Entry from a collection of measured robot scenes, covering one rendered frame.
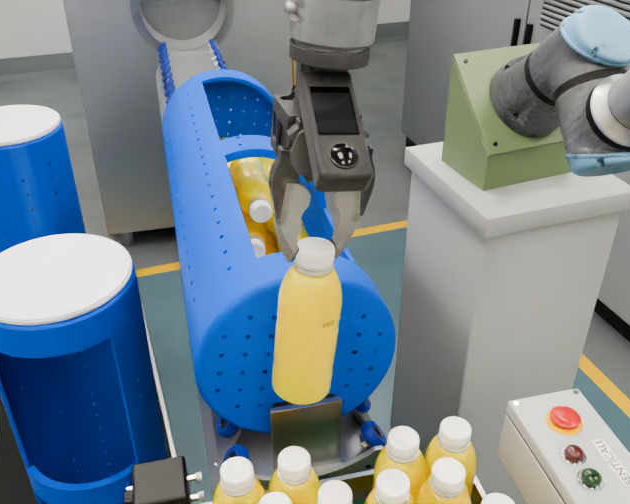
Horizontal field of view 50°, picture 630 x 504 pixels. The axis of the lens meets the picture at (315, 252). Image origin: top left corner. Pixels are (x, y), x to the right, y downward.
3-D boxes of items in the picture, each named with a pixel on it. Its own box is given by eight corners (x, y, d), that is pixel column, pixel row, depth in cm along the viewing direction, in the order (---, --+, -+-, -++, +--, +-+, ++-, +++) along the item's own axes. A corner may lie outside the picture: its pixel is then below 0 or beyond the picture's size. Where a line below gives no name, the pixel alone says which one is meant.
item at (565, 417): (569, 408, 85) (571, 402, 84) (585, 430, 82) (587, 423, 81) (543, 413, 84) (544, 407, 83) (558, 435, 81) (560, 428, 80)
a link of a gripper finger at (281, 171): (303, 216, 67) (327, 134, 63) (308, 225, 65) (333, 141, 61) (258, 211, 65) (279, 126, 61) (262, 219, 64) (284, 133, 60)
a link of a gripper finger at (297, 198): (280, 238, 72) (302, 158, 68) (294, 267, 67) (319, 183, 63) (252, 235, 71) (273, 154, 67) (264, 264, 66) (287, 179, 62)
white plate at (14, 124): (80, 111, 188) (81, 115, 189) (1, 99, 196) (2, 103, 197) (9, 150, 166) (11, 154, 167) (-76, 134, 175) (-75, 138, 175)
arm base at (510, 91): (554, 65, 129) (588, 36, 119) (568, 139, 125) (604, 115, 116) (484, 60, 124) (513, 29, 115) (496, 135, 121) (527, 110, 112)
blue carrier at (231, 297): (271, 181, 176) (287, 74, 162) (374, 430, 104) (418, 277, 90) (159, 176, 168) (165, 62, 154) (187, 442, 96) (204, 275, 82)
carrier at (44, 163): (130, 354, 236) (62, 335, 245) (83, 115, 189) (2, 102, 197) (78, 410, 214) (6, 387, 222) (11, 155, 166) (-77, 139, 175)
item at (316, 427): (336, 449, 101) (338, 388, 95) (340, 462, 99) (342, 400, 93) (270, 462, 99) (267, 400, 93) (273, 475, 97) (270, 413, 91)
